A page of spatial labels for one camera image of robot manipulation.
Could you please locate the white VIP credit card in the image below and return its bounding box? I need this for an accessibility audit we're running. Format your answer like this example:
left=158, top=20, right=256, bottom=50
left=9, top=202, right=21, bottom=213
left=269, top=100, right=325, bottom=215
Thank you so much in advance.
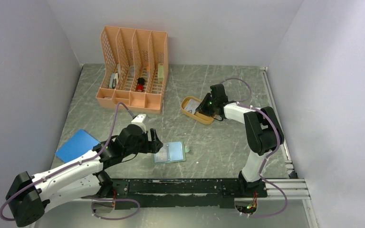
left=154, top=145, right=170, bottom=163

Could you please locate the yellow oval tray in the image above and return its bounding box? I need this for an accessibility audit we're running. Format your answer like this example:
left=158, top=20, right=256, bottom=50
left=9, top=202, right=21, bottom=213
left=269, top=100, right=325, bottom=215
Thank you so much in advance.
left=180, top=96, right=214, bottom=125

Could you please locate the light blue credit card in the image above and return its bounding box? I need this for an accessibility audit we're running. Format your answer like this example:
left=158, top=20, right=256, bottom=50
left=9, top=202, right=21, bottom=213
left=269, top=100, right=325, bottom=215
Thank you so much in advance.
left=169, top=142, right=185, bottom=161

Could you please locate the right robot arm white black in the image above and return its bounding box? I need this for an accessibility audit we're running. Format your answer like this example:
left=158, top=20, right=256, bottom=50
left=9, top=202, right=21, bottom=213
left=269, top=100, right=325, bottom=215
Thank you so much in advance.
left=196, top=84, right=284, bottom=197

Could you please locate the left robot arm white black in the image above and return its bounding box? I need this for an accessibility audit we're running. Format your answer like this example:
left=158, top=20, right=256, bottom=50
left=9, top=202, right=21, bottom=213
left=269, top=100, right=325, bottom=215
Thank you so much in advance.
left=0, top=123, right=163, bottom=228

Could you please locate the blue notebook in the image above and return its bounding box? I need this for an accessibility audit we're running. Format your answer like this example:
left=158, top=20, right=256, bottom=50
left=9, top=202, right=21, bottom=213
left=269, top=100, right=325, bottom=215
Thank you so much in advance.
left=55, top=129, right=99, bottom=163

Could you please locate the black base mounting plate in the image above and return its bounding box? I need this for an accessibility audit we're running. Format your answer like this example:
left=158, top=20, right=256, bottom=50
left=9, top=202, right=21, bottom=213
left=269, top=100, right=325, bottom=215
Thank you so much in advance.
left=92, top=178, right=268, bottom=209

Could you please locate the red black small bottle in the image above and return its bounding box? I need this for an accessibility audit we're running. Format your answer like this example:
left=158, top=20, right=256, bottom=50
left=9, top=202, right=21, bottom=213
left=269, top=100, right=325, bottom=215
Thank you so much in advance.
left=136, top=77, right=145, bottom=92

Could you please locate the grey white utility knife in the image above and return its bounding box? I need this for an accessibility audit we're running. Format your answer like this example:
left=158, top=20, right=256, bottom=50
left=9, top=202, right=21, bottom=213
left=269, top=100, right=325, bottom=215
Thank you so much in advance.
left=109, top=71, right=119, bottom=89

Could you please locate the pale green eraser box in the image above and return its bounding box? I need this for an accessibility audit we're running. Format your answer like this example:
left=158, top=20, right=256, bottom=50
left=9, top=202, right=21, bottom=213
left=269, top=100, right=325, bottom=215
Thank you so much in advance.
left=157, top=63, right=164, bottom=84

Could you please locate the peach plastic file organizer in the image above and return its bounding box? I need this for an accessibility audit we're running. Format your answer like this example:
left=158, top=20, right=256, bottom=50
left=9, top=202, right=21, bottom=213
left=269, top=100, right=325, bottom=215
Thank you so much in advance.
left=96, top=26, right=169, bottom=114

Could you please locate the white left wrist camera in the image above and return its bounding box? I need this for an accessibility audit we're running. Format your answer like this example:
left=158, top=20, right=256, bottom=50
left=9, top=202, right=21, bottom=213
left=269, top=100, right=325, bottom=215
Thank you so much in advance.
left=131, top=114, right=148, bottom=132

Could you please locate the aluminium rail frame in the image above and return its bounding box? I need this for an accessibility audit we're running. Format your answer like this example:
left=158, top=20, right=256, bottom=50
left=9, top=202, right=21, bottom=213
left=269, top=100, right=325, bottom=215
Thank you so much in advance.
left=23, top=66, right=319, bottom=228

